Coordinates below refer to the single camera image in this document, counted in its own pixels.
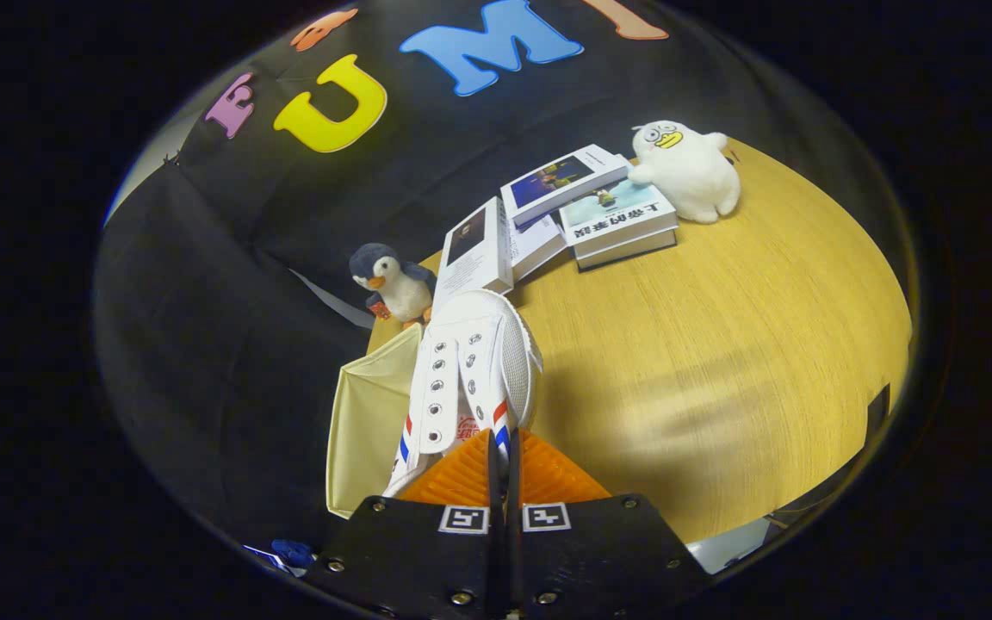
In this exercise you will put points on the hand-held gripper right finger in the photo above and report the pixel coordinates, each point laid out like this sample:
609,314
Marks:
599,560

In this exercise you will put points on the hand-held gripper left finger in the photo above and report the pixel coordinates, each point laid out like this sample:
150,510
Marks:
410,560

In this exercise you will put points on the beige fabric storage box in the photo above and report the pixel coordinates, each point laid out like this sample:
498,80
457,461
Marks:
367,430

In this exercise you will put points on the white striped canvas shoe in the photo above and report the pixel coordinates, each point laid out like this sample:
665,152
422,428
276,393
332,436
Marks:
461,362

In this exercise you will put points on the blue and white object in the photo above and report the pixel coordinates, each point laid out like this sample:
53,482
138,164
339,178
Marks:
292,551

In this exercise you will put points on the grey penguin plush toy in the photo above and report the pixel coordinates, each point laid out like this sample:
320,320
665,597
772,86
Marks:
401,288

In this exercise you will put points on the black backdrop cloth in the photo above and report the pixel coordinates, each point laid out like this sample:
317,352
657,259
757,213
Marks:
229,344

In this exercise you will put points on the dark-edged book under teal book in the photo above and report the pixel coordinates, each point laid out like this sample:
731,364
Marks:
634,252

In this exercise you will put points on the plain white book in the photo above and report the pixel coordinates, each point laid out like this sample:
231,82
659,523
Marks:
539,250

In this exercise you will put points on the white book with dark photo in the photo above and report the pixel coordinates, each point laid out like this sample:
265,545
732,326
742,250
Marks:
479,250

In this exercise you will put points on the book with teal cover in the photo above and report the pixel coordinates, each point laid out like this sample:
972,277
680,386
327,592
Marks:
616,215

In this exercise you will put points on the book with blue picture cover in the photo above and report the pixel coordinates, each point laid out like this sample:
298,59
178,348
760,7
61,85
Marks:
561,181

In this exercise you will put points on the white duck plush toy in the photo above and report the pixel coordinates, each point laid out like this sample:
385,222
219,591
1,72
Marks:
690,172

